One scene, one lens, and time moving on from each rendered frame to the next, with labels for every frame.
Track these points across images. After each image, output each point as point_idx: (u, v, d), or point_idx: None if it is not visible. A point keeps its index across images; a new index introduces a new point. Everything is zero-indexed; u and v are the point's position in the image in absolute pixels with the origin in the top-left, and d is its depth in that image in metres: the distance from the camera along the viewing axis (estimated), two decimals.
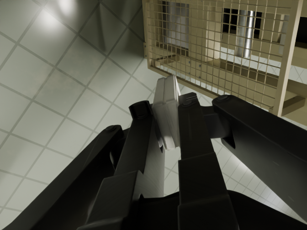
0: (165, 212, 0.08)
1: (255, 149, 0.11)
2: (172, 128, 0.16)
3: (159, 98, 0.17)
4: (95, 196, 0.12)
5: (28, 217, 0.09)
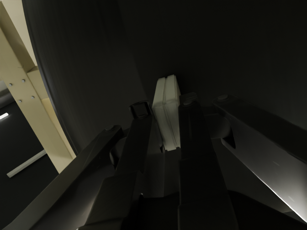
0: (165, 212, 0.08)
1: (255, 149, 0.11)
2: (172, 128, 0.16)
3: (159, 98, 0.17)
4: (95, 196, 0.12)
5: (28, 217, 0.09)
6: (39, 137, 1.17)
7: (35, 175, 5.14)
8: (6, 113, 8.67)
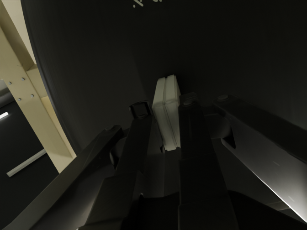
0: (165, 212, 0.08)
1: (255, 149, 0.11)
2: (173, 128, 0.16)
3: (159, 98, 0.17)
4: (95, 196, 0.12)
5: (28, 217, 0.09)
6: (39, 136, 1.17)
7: (35, 174, 5.14)
8: (6, 113, 8.67)
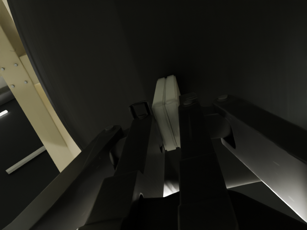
0: (165, 212, 0.08)
1: (255, 149, 0.11)
2: (172, 128, 0.16)
3: (159, 98, 0.17)
4: (95, 196, 0.12)
5: (28, 217, 0.09)
6: (33, 124, 1.15)
7: (34, 171, 5.12)
8: (5, 111, 8.66)
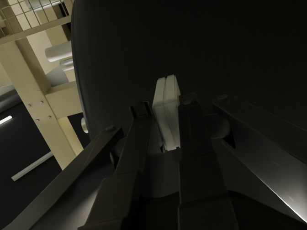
0: (165, 212, 0.08)
1: (255, 149, 0.11)
2: (172, 128, 0.16)
3: (159, 98, 0.17)
4: (95, 196, 0.12)
5: (28, 217, 0.09)
6: (54, 153, 1.25)
7: (39, 179, 5.22)
8: (9, 117, 8.77)
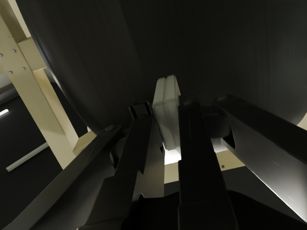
0: (165, 212, 0.08)
1: (255, 149, 0.11)
2: (172, 128, 0.16)
3: (159, 98, 0.17)
4: (95, 196, 0.12)
5: (28, 217, 0.09)
6: (31, 111, 1.16)
7: (34, 169, 5.13)
8: (6, 110, 8.67)
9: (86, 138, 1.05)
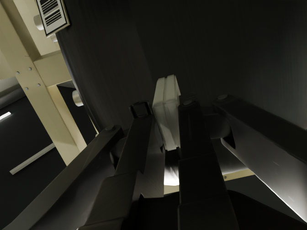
0: (165, 212, 0.08)
1: (255, 149, 0.11)
2: (172, 128, 0.16)
3: (159, 98, 0.17)
4: (95, 196, 0.12)
5: (28, 217, 0.09)
6: (44, 124, 1.23)
7: (37, 172, 5.20)
8: (8, 112, 8.75)
9: None
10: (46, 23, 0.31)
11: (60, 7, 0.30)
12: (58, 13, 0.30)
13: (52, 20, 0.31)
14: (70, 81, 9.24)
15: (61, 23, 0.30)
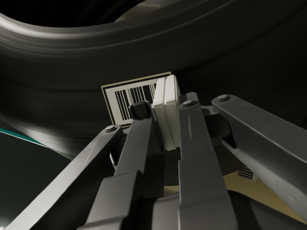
0: (165, 212, 0.08)
1: (255, 149, 0.11)
2: (172, 128, 0.16)
3: (159, 98, 0.17)
4: (95, 196, 0.12)
5: (28, 217, 0.09)
6: None
7: None
8: None
9: None
10: (119, 91, 0.23)
11: None
12: (129, 115, 0.24)
13: (120, 103, 0.23)
14: None
15: (116, 118, 0.24)
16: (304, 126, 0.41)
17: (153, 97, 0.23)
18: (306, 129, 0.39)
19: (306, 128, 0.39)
